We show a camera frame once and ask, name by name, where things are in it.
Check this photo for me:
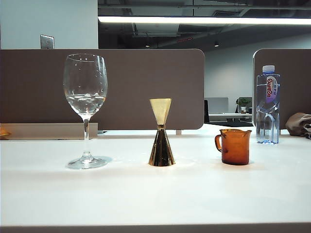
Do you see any gold double jigger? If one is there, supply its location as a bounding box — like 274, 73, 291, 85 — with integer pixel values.
148, 98, 176, 167

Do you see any small amber measuring cup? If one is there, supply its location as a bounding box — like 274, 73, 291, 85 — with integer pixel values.
215, 129, 253, 166

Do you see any clear wine glass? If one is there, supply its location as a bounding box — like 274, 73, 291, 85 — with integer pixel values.
63, 53, 109, 170

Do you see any clear plastic water bottle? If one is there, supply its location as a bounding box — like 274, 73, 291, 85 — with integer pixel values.
256, 65, 282, 145

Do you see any brown desk partition panel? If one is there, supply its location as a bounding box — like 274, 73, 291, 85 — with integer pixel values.
0, 49, 206, 131
252, 48, 311, 131

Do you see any grey background partition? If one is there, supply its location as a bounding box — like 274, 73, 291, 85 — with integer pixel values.
205, 97, 229, 114

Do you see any white background desk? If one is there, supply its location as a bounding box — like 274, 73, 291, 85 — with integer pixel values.
208, 113, 253, 123

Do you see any potted green plant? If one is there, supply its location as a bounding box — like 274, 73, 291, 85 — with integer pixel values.
237, 97, 253, 114

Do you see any long ceiling light strip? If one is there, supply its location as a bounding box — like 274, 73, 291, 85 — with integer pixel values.
98, 16, 311, 25

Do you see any brown cloth bag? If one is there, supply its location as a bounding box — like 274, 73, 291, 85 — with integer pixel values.
285, 112, 311, 140

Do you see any metal wall switch plate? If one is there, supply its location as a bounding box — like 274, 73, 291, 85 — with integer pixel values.
40, 34, 55, 50

